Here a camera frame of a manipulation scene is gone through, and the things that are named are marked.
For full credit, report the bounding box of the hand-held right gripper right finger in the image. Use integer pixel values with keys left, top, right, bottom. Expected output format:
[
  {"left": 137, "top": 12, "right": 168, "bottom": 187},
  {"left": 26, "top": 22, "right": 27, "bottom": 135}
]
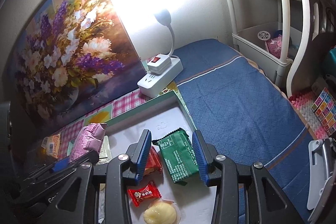
[{"left": 192, "top": 130, "right": 297, "bottom": 224}]

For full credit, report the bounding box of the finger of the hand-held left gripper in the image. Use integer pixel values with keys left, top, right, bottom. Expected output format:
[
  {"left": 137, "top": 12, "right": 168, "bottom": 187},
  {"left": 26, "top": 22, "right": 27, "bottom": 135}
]
[
  {"left": 26, "top": 150, "right": 100, "bottom": 176},
  {"left": 14, "top": 165, "right": 79, "bottom": 197}
]

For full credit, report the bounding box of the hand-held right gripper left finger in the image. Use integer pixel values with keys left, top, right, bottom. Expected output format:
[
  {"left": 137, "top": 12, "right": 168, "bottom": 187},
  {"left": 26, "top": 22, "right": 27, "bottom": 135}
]
[{"left": 46, "top": 129, "right": 153, "bottom": 224}]

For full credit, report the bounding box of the red candy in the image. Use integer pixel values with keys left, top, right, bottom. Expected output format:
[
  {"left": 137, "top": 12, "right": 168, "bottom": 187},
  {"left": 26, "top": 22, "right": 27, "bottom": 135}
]
[
  {"left": 143, "top": 145, "right": 163, "bottom": 176},
  {"left": 127, "top": 180, "right": 162, "bottom": 207}
]

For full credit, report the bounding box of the green snack packet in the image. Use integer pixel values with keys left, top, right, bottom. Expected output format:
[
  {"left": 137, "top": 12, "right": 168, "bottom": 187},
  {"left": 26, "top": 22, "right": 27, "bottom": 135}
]
[{"left": 152, "top": 128, "right": 200, "bottom": 185}]

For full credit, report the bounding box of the silver snack wrapper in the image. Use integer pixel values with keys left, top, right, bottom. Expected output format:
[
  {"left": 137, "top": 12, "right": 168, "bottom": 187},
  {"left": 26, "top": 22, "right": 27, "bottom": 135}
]
[{"left": 98, "top": 135, "right": 113, "bottom": 161}]

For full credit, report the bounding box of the pink snack packet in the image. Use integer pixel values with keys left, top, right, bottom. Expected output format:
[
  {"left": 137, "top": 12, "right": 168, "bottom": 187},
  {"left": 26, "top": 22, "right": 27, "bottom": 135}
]
[{"left": 69, "top": 123, "right": 108, "bottom": 163}]

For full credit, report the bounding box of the grey box tray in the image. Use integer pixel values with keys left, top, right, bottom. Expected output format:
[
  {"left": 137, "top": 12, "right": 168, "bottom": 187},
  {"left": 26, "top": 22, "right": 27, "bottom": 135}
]
[{"left": 67, "top": 90, "right": 218, "bottom": 224}]

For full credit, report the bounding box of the yellow jelly cup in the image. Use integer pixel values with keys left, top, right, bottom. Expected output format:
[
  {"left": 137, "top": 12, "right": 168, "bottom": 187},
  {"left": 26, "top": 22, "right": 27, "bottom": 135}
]
[{"left": 143, "top": 200, "right": 181, "bottom": 224}]

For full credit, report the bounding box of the orange label bun packet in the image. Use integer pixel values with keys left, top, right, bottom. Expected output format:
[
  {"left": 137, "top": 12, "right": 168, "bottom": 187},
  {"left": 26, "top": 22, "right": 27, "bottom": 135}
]
[{"left": 42, "top": 133, "right": 61, "bottom": 156}]

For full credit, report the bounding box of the blue woven blanket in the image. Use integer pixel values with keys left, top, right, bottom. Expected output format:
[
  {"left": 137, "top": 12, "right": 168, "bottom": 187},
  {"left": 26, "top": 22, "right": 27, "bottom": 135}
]
[{"left": 172, "top": 38, "right": 313, "bottom": 224}]

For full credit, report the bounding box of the white power strip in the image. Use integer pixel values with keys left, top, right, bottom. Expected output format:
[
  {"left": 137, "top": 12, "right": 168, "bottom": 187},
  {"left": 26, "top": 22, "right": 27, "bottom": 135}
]
[{"left": 137, "top": 56, "right": 184, "bottom": 98}]

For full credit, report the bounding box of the flower painting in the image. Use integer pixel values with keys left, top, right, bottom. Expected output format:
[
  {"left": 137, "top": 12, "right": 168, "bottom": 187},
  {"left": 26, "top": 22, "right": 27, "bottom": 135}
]
[{"left": 12, "top": 0, "right": 146, "bottom": 130}]

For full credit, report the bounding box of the pink and white crochet mat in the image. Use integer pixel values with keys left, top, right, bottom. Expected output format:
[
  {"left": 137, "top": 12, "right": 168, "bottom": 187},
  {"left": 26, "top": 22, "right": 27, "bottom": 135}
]
[{"left": 289, "top": 90, "right": 336, "bottom": 139}]

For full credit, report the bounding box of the white shelf rack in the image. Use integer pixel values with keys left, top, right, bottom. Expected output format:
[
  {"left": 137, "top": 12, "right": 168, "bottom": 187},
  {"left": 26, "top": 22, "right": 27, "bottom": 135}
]
[{"left": 213, "top": 0, "right": 321, "bottom": 98}]

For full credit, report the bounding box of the pink knitted item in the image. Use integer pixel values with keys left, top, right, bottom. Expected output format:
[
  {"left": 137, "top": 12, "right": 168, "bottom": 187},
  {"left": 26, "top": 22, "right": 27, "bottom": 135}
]
[{"left": 265, "top": 35, "right": 284, "bottom": 59}]

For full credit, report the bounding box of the colourful tile puzzle board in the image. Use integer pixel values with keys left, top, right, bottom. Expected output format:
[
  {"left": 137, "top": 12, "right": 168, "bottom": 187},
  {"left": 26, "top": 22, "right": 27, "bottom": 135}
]
[{"left": 310, "top": 88, "right": 336, "bottom": 135}]

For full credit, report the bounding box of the white round strainer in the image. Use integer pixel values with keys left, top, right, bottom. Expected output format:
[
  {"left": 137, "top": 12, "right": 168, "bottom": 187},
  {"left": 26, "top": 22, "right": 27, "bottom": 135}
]
[{"left": 257, "top": 30, "right": 271, "bottom": 41}]

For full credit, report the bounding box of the white gooseneck lamp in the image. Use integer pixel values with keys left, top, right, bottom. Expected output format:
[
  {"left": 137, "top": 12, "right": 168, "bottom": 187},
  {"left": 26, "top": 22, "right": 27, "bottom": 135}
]
[{"left": 154, "top": 9, "right": 181, "bottom": 58}]

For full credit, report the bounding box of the teal object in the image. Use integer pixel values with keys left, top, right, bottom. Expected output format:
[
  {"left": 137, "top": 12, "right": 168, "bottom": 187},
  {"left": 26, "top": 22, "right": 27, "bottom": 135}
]
[{"left": 327, "top": 47, "right": 336, "bottom": 75}]

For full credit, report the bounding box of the white adapter with red switch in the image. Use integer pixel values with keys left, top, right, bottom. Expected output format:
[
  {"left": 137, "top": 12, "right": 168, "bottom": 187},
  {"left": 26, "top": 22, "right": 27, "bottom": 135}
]
[{"left": 146, "top": 55, "right": 172, "bottom": 75}]

